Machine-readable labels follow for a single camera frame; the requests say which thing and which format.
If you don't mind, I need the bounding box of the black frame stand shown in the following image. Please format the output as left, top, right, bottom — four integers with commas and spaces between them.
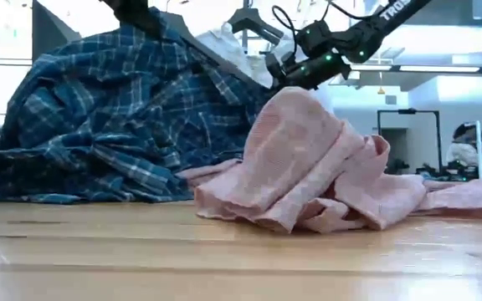
376, 107, 444, 173

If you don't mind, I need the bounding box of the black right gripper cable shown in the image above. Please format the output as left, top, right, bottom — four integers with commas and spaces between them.
271, 3, 300, 56

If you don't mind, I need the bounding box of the white pole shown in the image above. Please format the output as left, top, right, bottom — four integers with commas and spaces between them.
474, 120, 482, 181

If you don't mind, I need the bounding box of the blue plaid shirt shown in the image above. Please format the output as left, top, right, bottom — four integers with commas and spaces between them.
0, 7, 278, 206

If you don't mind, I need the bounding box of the pink shirt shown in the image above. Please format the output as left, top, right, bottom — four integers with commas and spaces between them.
177, 85, 482, 235

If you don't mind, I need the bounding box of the ceiling light strip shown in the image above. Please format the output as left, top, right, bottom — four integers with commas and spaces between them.
397, 64, 481, 74

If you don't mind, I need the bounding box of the person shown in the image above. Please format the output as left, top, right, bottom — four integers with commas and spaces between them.
444, 122, 482, 169

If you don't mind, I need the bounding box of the black computer monitor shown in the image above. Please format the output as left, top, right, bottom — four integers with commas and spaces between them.
31, 0, 84, 64

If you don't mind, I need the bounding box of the dark grey clothes hanger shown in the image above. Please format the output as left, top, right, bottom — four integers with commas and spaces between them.
227, 6, 286, 47
161, 11, 275, 91

